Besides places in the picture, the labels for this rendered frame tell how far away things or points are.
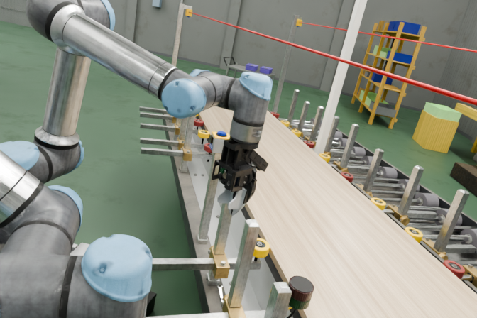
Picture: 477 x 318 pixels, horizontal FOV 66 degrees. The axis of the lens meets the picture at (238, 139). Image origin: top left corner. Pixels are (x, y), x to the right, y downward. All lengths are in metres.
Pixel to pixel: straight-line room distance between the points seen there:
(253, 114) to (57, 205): 0.44
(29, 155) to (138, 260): 0.67
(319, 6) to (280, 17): 1.22
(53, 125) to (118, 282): 0.74
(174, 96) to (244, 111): 0.18
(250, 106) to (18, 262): 0.53
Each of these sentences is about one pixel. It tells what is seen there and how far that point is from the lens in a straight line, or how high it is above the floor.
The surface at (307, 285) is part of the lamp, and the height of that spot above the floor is 1.13.
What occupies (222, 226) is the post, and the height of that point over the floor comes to 0.96.
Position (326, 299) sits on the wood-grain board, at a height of 0.90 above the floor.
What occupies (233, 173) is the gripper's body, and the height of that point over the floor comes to 1.35.
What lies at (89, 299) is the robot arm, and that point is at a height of 1.38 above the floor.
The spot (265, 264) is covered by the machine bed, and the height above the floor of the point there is 0.79.
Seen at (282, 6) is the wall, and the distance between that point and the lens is 11.89.
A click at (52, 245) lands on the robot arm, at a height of 1.39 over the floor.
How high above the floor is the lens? 1.69
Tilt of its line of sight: 18 degrees down
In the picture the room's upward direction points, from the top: 12 degrees clockwise
